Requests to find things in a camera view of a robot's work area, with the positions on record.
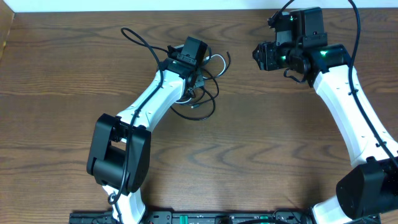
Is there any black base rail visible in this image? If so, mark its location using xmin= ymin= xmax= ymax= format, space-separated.
xmin=68 ymin=210 xmax=382 ymax=224

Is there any white cable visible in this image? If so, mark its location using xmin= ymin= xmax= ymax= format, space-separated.
xmin=174 ymin=53 xmax=227 ymax=105

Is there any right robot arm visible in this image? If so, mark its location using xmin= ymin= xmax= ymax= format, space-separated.
xmin=252 ymin=7 xmax=397 ymax=223

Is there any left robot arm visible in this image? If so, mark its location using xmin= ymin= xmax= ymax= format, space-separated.
xmin=86 ymin=37 xmax=208 ymax=223

